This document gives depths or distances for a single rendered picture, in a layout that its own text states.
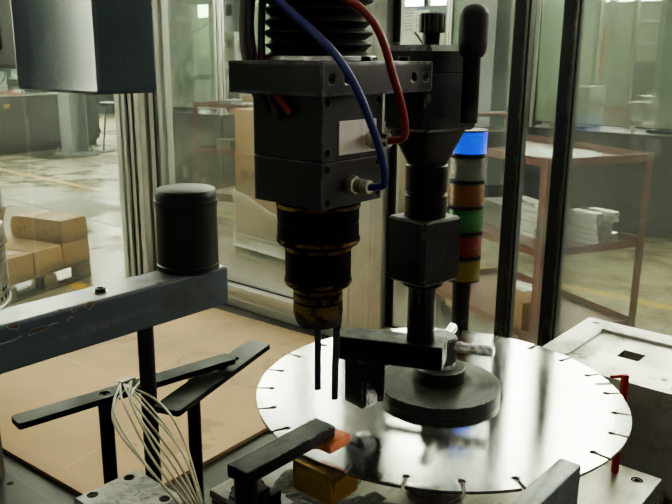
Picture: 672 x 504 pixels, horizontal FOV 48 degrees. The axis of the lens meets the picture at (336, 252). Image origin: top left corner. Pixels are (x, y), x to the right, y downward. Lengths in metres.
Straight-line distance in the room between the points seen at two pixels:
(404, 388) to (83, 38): 0.39
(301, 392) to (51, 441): 0.47
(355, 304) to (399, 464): 0.77
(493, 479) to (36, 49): 0.46
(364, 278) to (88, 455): 0.54
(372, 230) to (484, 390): 0.63
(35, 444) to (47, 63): 0.61
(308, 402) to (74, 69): 0.33
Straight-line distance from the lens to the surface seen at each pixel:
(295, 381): 0.72
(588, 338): 1.02
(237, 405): 1.13
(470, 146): 0.93
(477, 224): 0.96
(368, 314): 1.32
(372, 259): 1.29
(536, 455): 0.62
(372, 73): 0.48
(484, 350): 0.68
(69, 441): 1.08
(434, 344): 0.60
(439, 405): 0.66
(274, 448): 0.55
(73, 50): 0.57
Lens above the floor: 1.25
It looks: 15 degrees down
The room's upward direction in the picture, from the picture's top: straight up
